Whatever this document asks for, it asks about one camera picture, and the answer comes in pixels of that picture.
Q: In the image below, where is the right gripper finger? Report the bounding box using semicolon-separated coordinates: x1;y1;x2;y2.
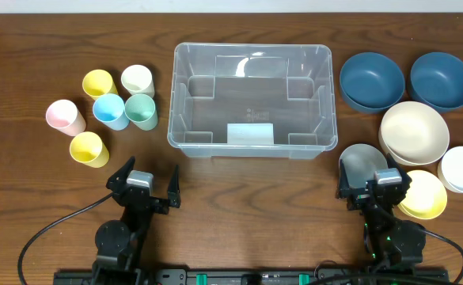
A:
386;154;412;190
336;159;351;199

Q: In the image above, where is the left black cable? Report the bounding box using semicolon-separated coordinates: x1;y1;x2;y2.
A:
17;192;116;285

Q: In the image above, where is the blue cup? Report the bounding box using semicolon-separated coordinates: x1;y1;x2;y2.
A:
93;93;130;131

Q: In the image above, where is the grey small bowl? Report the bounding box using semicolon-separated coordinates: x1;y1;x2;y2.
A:
340;143;388;188

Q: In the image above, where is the dark blue bowl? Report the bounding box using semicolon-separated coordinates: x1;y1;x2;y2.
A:
407;52;463;113
339;52;405;114

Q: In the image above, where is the clear plastic storage container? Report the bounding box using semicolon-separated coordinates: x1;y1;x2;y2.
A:
167;43;338;160

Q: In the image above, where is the cream cup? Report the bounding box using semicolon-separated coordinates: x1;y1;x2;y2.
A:
120;65;155;97

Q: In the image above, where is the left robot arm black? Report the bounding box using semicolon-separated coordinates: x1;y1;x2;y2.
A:
90;158;181;285

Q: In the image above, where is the yellow cup upper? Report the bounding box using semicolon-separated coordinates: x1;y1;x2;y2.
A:
82;70;119;101

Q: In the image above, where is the white small bowl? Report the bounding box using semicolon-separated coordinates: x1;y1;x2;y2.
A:
437;146;463;193

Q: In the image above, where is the pink cup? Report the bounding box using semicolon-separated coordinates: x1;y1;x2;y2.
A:
45;99;86;136

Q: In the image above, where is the yellow cup lower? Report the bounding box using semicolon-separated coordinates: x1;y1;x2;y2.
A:
70;131;109;168

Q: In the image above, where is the yellow small bowl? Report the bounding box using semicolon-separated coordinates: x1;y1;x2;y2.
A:
398;170;447;220

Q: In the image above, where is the yellow cup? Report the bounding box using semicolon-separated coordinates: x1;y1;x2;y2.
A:
70;131;109;168
82;70;119;101

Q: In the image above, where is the large cream bowl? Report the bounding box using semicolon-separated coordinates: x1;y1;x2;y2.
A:
378;101;450;166

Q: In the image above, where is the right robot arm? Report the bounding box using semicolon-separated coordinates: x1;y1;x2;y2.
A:
336;154;426;273

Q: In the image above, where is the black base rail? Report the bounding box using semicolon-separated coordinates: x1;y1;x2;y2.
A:
52;268;450;285

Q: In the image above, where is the green cup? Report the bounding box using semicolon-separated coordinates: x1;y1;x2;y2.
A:
125;93;158;131

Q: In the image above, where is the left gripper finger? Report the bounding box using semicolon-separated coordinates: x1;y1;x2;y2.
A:
167;165;181;208
106;156;135;192

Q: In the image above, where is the black cable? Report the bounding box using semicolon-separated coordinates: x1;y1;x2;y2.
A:
17;192;116;285
423;228;463;285

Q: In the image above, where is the right black cable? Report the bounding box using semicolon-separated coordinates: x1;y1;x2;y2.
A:
423;228;463;285

